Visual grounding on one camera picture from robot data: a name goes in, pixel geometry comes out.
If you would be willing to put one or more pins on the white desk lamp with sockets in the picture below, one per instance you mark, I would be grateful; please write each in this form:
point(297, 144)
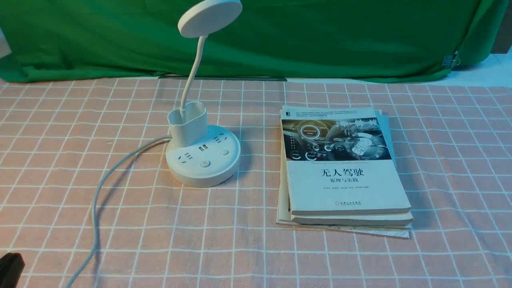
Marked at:
point(199, 154)

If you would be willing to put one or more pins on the metal binder clip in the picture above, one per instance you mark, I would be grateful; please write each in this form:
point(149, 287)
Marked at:
point(451, 61)

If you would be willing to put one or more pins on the pink checkered tablecloth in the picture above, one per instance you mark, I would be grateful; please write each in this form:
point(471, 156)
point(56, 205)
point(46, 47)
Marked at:
point(453, 148)

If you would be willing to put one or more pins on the green backdrop cloth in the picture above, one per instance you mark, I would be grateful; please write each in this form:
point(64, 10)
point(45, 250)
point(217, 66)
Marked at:
point(387, 41)

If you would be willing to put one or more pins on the bottom thin paper booklet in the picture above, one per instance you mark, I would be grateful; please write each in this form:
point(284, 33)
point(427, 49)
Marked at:
point(283, 208)

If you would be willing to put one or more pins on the top book with car cover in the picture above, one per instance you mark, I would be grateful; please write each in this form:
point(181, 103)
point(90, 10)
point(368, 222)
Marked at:
point(340, 176)

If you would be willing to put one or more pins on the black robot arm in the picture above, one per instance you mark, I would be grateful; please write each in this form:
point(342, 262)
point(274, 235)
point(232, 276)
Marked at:
point(11, 268)

